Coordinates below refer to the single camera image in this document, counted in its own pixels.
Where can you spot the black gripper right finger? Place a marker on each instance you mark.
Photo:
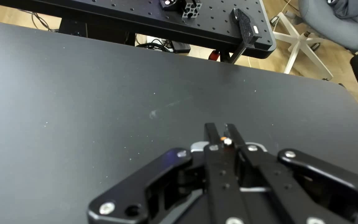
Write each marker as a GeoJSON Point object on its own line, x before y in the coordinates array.
{"type": "Point", "coordinates": [305, 190]}

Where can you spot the black perforated breadboard table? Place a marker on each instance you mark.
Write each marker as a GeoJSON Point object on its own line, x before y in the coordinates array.
{"type": "Point", "coordinates": [209, 23]}

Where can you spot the black bracket on breadboard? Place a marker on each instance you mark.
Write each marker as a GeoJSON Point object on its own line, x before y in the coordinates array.
{"type": "Point", "coordinates": [249, 34]}

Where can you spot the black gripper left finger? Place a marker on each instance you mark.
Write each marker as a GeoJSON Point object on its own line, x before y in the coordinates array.
{"type": "Point", "coordinates": [207, 182]}

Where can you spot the grey office chair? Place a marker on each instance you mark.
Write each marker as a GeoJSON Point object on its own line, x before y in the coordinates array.
{"type": "Point", "coordinates": [335, 20]}

